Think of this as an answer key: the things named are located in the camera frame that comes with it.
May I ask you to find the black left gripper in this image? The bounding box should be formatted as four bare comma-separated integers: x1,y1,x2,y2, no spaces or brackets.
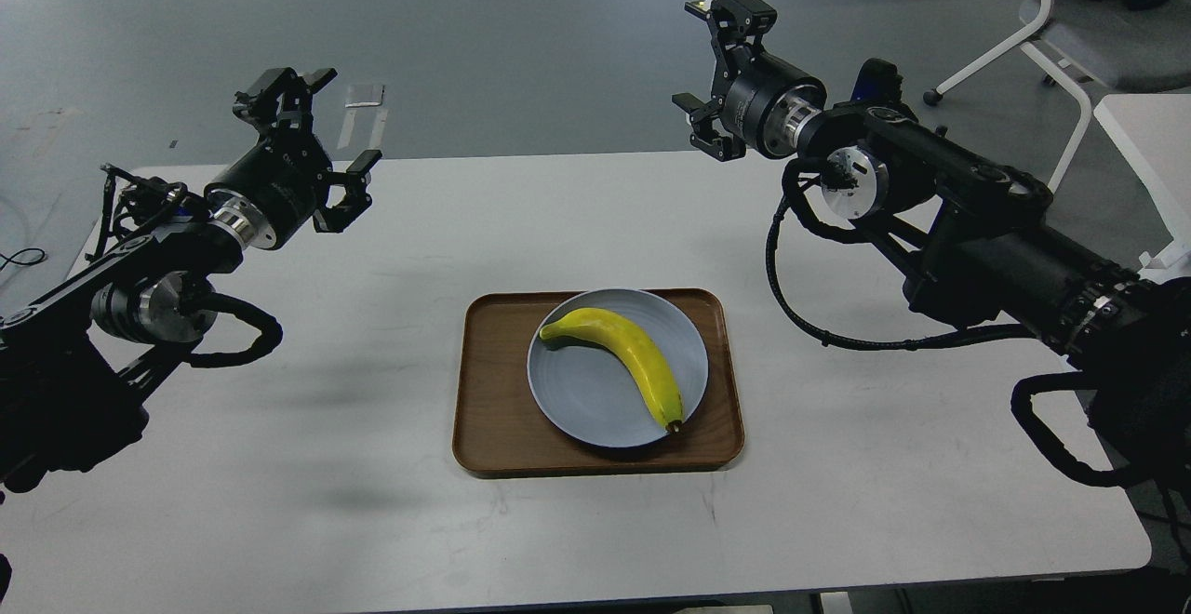
204,67,384,250

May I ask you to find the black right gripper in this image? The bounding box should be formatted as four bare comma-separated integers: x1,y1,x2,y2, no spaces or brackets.
672,0,827,162

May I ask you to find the yellow banana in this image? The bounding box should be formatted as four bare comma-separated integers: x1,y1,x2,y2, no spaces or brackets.
540,306,686,434

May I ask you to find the light blue plate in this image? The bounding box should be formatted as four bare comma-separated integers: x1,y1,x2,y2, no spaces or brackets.
526,288,709,447

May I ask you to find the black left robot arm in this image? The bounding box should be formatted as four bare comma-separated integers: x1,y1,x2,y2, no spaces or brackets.
1,67,381,494

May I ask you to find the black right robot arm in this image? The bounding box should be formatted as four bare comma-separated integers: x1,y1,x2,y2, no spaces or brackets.
673,0,1187,532

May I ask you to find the brown wooden tray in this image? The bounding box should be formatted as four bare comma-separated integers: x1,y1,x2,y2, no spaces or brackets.
453,288,746,478

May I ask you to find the white office chair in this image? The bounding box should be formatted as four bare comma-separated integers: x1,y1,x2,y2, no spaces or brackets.
923,0,1190,192

